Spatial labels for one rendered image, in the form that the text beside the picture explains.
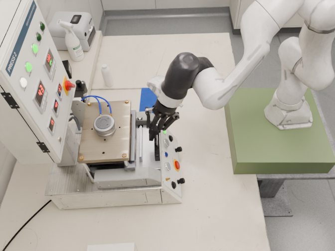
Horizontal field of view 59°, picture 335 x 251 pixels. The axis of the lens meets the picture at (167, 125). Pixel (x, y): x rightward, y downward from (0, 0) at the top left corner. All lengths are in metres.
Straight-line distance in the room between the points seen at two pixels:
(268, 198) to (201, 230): 1.01
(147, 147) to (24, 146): 0.48
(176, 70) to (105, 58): 1.15
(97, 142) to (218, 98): 0.47
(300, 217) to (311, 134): 0.89
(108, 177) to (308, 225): 1.51
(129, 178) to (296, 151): 0.75
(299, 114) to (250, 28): 0.65
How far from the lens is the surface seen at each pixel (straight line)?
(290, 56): 1.27
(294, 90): 1.34
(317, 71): 1.21
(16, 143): 0.99
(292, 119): 1.47
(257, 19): 0.91
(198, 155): 1.46
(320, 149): 1.49
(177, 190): 1.32
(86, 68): 1.87
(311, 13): 0.98
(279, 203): 2.25
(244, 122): 1.45
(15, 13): 0.92
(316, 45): 1.16
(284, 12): 0.93
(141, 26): 3.51
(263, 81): 2.92
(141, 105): 1.66
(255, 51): 0.90
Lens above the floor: 2.00
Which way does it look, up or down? 54 degrees down
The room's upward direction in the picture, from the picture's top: 4 degrees counter-clockwise
